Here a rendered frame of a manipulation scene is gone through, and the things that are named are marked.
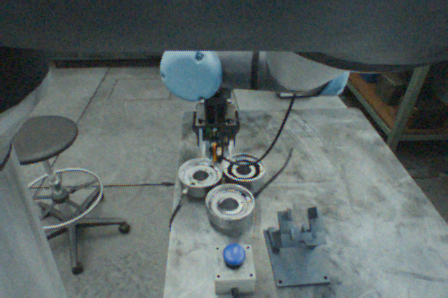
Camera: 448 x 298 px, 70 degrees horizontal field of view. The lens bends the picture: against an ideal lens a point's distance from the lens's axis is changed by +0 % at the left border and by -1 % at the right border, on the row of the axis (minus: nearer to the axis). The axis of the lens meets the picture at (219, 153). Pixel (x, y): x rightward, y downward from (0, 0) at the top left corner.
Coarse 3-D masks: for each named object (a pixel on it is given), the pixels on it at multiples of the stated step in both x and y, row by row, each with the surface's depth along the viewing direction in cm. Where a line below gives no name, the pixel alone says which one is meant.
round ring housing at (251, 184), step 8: (224, 160) 80; (232, 160) 82; (224, 168) 79; (232, 168) 79; (240, 168) 81; (248, 168) 80; (264, 168) 77; (224, 176) 77; (240, 176) 77; (248, 176) 77; (240, 184) 75; (248, 184) 75; (256, 184) 76
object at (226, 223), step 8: (224, 184) 73; (232, 184) 73; (216, 192) 72; (240, 192) 73; (248, 192) 71; (208, 200) 70; (224, 200) 71; (232, 200) 71; (240, 200) 70; (248, 200) 70; (208, 208) 67; (240, 208) 69; (248, 208) 68; (208, 216) 68; (216, 216) 65; (248, 216) 67; (216, 224) 67; (224, 224) 66; (232, 224) 66; (240, 224) 66
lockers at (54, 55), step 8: (48, 56) 324; (56, 56) 325; (64, 56) 325; (72, 56) 325; (80, 56) 326; (88, 56) 326; (96, 56) 326; (104, 56) 326; (112, 56) 327; (120, 56) 327; (128, 56) 328; (136, 56) 328; (144, 56) 328; (152, 56) 326; (160, 56) 324; (56, 64) 334; (64, 64) 334; (72, 64) 335; (80, 64) 335; (88, 64) 335; (96, 64) 336; (104, 64) 336; (112, 64) 337; (120, 64) 337; (128, 64) 337; (136, 64) 338; (144, 64) 338; (152, 64) 338; (160, 64) 339
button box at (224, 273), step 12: (216, 252) 58; (252, 252) 58; (216, 264) 56; (228, 264) 56; (240, 264) 56; (252, 264) 56; (216, 276) 54; (228, 276) 54; (240, 276) 54; (252, 276) 54; (216, 288) 55; (228, 288) 55; (240, 288) 56; (252, 288) 56
